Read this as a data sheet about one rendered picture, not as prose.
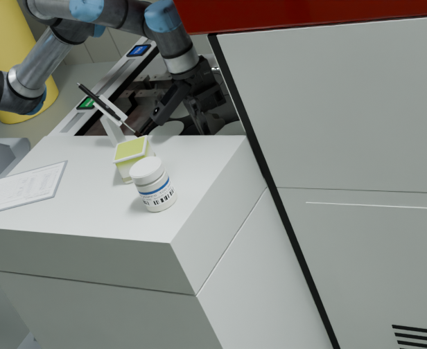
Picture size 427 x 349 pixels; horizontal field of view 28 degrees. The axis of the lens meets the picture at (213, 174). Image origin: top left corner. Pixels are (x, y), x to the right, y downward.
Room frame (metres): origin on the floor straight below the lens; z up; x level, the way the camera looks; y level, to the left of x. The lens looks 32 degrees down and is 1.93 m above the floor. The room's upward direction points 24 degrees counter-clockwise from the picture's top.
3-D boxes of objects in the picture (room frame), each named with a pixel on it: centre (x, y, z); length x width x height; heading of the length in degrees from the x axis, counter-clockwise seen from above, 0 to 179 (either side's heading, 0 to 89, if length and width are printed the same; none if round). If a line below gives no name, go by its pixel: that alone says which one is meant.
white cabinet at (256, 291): (1.96, 0.05, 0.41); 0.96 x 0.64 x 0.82; 138
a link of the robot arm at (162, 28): (1.79, -0.04, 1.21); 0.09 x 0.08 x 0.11; 19
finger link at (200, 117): (1.76, -0.02, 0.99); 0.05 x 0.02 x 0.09; 10
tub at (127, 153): (1.69, 0.14, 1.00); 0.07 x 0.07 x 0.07; 75
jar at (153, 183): (1.54, 0.12, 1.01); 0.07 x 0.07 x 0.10
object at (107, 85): (2.24, 0.14, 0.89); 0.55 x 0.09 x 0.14; 138
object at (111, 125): (1.84, 0.16, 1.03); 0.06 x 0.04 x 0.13; 48
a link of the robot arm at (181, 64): (1.79, -0.04, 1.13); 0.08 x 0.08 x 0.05
